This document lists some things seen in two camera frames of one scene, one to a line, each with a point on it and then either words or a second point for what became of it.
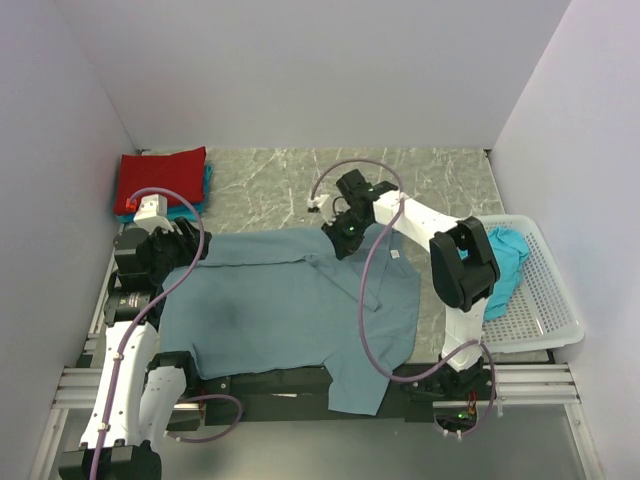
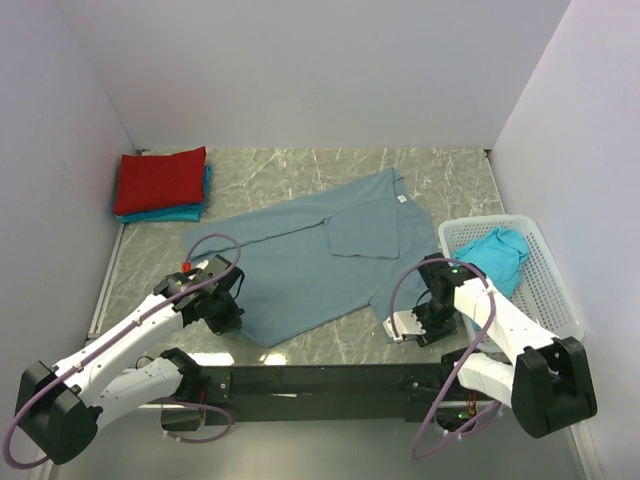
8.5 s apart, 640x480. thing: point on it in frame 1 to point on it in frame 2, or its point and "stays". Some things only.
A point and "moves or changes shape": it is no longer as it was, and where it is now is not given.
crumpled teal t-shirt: x=510 y=249 stays
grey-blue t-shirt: x=282 y=296 moves or changes shape
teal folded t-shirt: x=180 y=210 stays
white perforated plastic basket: x=541 y=313 stays
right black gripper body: x=346 y=231 to x=437 y=319
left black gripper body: x=171 y=250 to x=225 y=313
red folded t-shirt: x=181 y=172 stays
